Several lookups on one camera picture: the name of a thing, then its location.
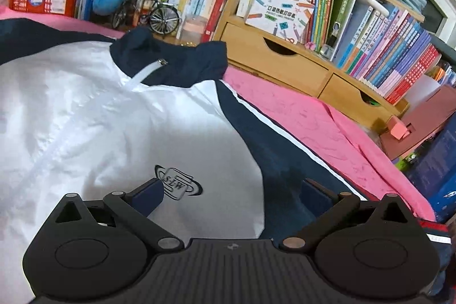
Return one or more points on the pink blanket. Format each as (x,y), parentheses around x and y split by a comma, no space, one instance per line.
(302,118)

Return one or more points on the white translucent container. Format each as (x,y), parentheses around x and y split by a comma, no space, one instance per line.
(422,90)

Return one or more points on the dark blue box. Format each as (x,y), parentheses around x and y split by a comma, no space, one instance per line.
(434,158)

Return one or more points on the pink cup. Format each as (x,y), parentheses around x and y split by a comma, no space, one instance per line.
(194,29)

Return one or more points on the wooden desk organizer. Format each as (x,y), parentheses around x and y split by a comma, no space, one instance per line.
(285,65)

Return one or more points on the pink plastic stand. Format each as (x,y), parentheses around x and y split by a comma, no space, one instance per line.
(424,118)

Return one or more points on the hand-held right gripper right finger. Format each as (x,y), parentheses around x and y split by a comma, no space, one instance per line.
(313,199)

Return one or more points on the navy and white jacket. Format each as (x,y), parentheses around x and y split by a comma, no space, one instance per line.
(89,111)

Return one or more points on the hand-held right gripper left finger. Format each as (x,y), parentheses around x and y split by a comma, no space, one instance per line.
(149,195)

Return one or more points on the row of slanted thin books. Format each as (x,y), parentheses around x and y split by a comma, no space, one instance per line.
(399,51)

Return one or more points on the white pencil-print box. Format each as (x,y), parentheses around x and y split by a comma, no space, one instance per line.
(274,12)

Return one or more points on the miniature bicycle model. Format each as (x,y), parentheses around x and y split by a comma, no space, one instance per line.
(164,19)

